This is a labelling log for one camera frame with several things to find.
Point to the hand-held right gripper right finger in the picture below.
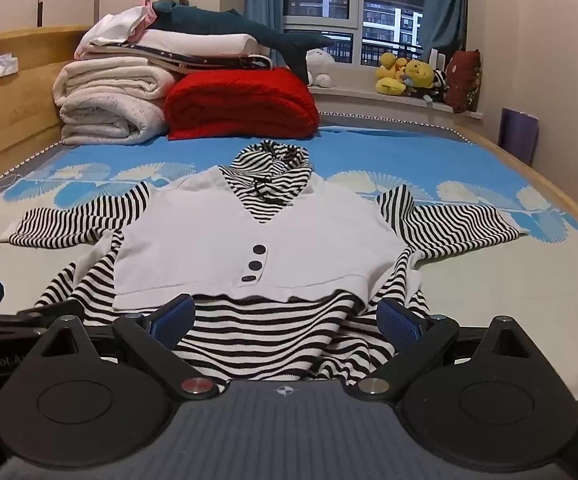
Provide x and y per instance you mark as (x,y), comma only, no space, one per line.
(399,325)

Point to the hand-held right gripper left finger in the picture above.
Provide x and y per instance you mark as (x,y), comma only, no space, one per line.
(174,317)

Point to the striped hooded top white vest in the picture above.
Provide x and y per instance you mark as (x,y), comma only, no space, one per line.
(264,240)

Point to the pink and white clothes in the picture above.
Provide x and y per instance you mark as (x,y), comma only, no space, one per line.
(119,22)

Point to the blue leaf print bedsheet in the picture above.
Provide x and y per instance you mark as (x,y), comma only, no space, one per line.
(494,285)

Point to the white fleece folded blanket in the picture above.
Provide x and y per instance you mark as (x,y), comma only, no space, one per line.
(111,77)
(114,120)

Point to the purple box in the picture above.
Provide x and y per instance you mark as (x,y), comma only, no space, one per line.
(518,135)

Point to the red folded blanket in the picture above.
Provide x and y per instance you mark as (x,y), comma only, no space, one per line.
(241,102)

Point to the tissue pack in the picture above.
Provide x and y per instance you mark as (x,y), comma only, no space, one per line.
(4,64)

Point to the white window sill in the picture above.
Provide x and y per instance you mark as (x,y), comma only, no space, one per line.
(369,97)

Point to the black and white plush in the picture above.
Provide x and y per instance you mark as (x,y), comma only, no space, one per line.
(440,85)

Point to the yellow duck plush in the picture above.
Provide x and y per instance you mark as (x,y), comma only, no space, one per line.
(419,77)
(389,72)

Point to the dark red cushion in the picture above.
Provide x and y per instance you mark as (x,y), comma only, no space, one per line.
(463,80)

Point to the small white device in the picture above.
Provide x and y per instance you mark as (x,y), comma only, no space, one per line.
(436,59)

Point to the white seal plush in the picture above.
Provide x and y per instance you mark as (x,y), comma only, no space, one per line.
(319,65)

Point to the white folded quilt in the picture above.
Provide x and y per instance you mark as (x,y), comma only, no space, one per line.
(204,42)

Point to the blue shark plush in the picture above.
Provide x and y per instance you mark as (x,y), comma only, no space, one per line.
(204,17)

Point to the window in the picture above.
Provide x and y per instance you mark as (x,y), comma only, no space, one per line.
(354,5)

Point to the wooden bed frame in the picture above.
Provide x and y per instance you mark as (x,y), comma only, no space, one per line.
(9,125)

